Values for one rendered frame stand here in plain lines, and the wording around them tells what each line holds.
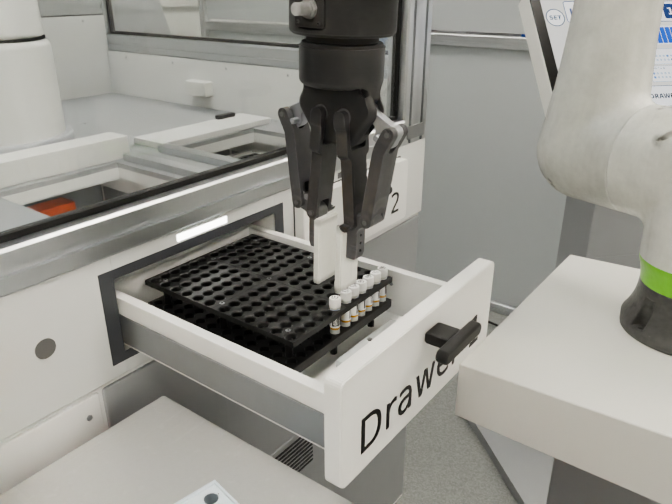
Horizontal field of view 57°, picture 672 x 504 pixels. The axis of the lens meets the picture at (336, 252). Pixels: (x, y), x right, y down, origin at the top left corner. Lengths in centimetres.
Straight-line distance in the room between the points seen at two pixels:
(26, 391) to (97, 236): 17
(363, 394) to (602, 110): 45
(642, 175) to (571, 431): 28
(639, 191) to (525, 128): 157
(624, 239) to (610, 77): 83
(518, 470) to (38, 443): 132
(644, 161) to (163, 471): 60
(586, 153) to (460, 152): 166
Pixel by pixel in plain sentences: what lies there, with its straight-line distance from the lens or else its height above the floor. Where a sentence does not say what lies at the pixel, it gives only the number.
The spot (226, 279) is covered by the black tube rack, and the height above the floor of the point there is 90.
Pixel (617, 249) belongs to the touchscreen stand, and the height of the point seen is 64.
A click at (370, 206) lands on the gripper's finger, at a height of 103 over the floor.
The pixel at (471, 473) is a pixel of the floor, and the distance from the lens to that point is 180.
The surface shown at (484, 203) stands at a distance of 243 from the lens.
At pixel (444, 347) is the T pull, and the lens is 57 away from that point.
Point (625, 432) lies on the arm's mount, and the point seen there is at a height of 82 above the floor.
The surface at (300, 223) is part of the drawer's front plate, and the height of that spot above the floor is 89.
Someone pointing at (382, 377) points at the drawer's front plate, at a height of 90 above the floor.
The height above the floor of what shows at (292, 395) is 88.
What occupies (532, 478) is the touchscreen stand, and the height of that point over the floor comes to 4.
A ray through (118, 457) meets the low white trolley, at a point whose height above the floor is 76.
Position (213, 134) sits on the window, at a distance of 78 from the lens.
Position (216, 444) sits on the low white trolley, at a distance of 70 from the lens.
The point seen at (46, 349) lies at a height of 87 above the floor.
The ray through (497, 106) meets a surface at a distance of 233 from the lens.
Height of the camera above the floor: 121
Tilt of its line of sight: 24 degrees down
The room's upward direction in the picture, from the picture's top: straight up
